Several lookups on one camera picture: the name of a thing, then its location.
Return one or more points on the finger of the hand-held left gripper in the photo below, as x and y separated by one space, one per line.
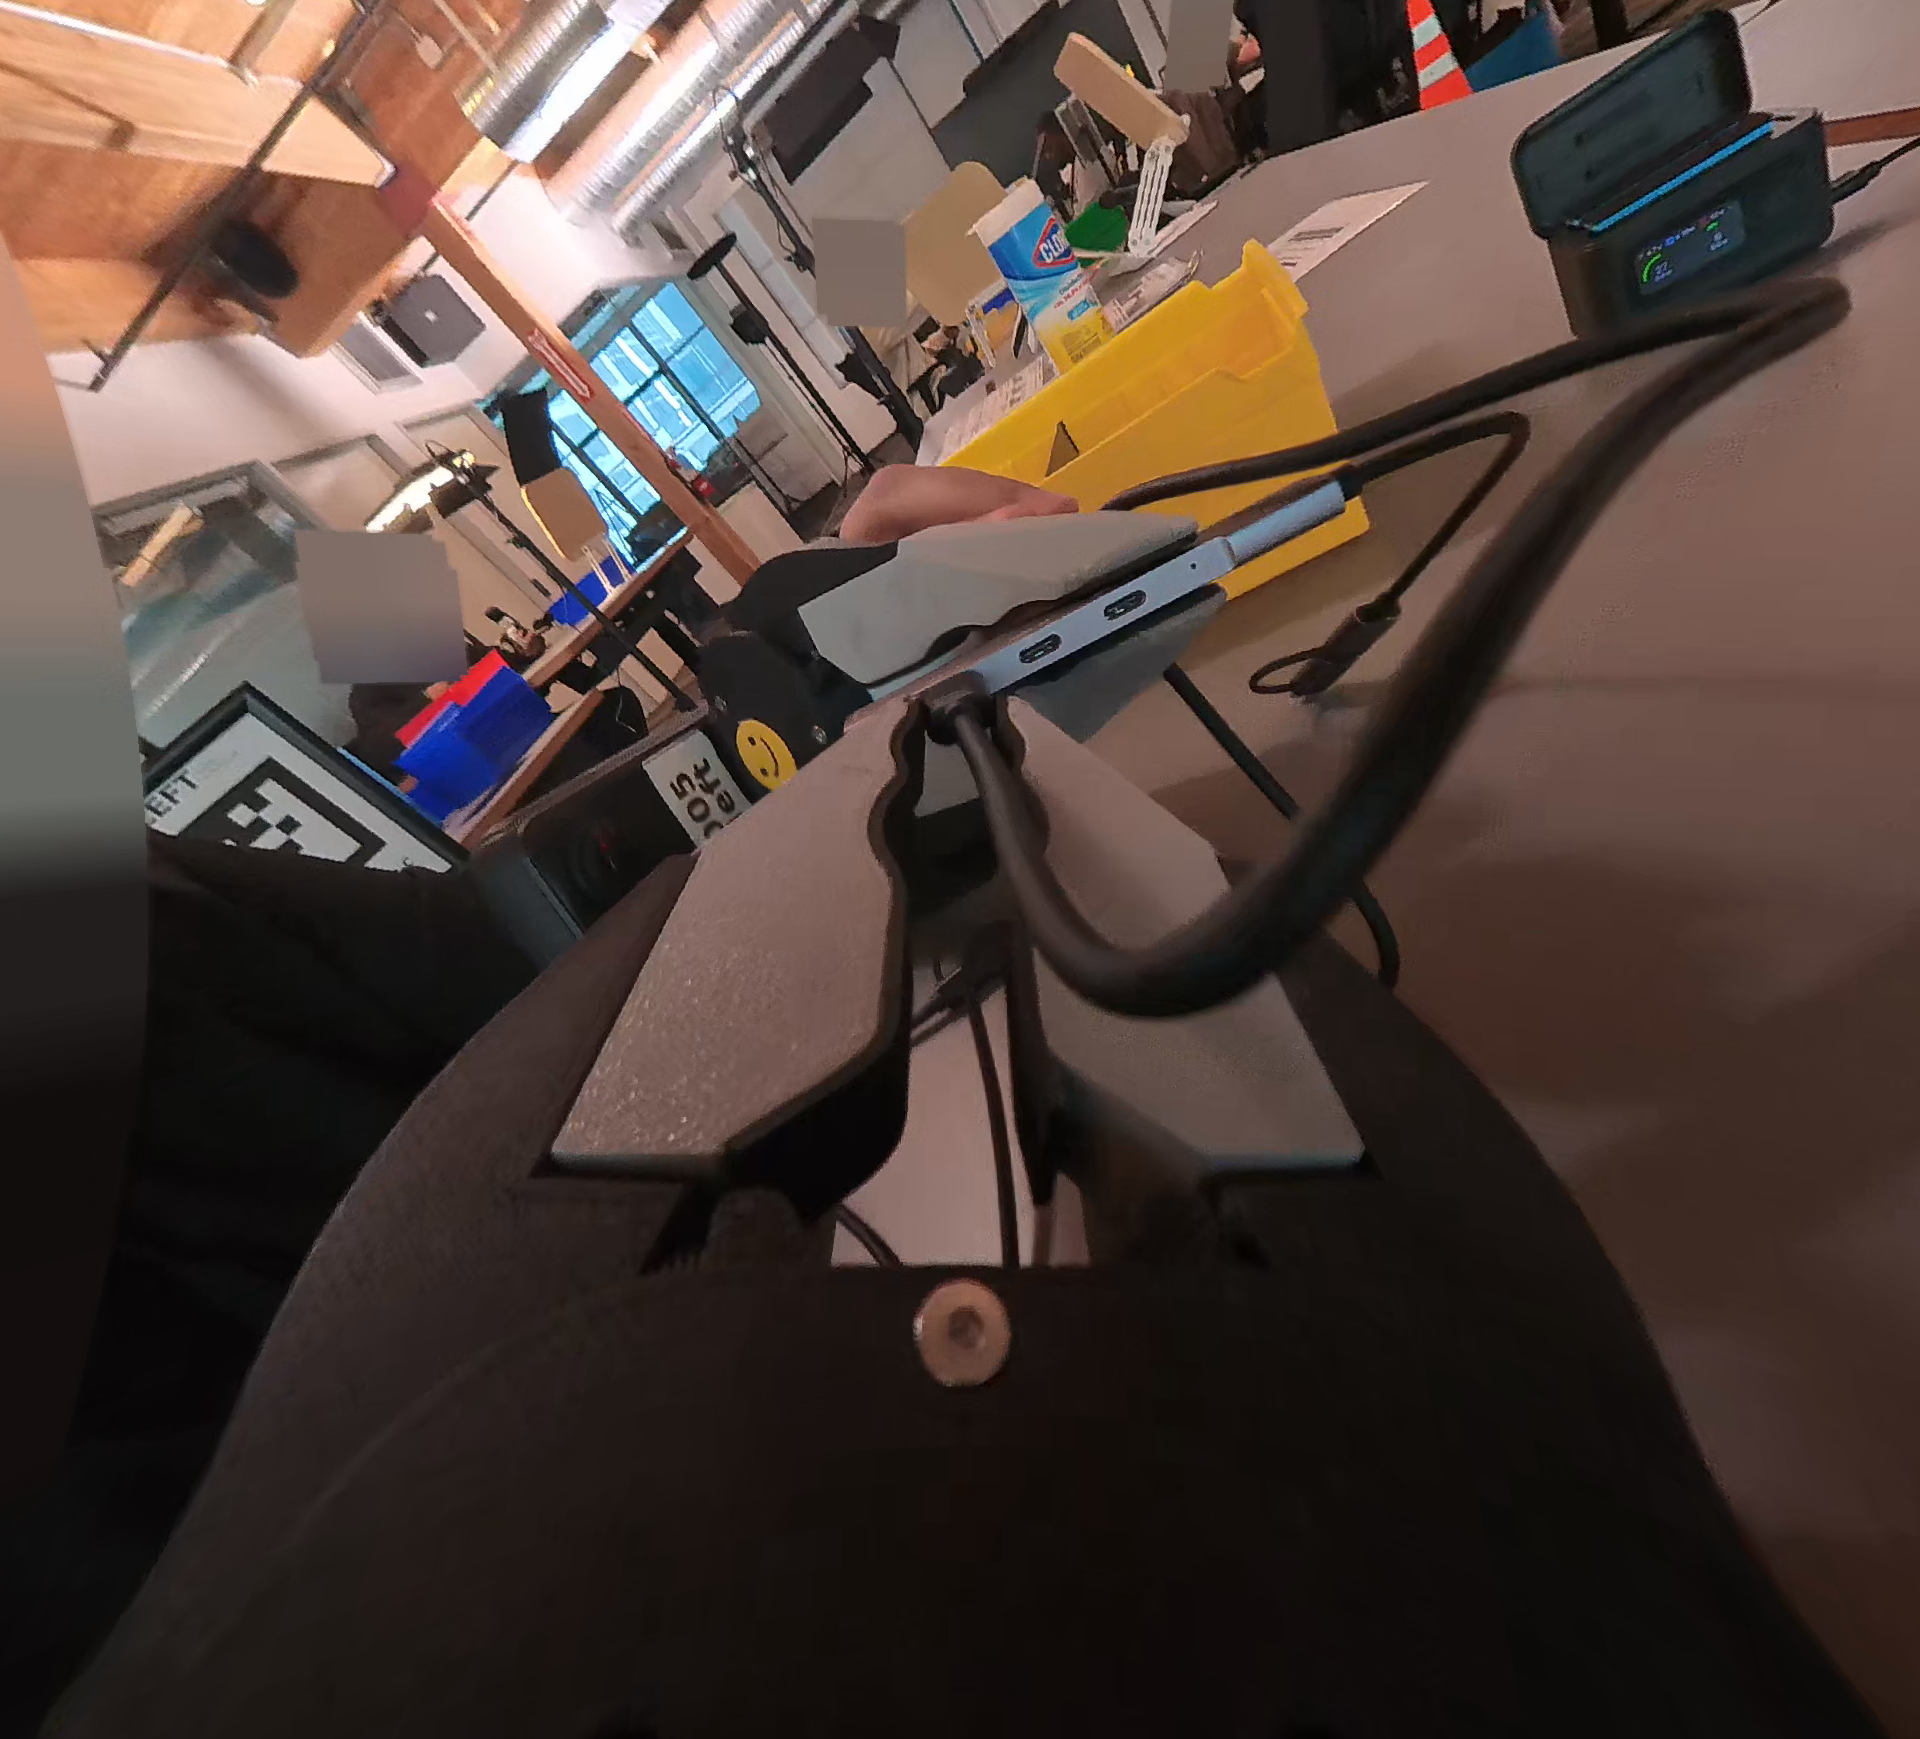
1140 674
961 600

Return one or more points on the orange traffic cone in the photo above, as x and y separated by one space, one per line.
1435 44

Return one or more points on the blue storage bins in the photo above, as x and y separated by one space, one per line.
467 734

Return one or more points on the yellow plastic bin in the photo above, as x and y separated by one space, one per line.
1170 390

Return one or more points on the person's left hand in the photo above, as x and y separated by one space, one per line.
961 504

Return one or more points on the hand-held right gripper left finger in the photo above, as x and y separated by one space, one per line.
737 1005

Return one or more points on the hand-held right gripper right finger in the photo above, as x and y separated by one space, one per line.
1247 1079

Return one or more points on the white wipes canister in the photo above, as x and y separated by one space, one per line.
1031 270

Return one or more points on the grey usb hub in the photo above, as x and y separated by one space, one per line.
1111 614

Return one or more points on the blue and black device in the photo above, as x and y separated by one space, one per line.
1666 180

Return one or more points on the black and white marker board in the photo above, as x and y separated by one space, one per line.
300 794

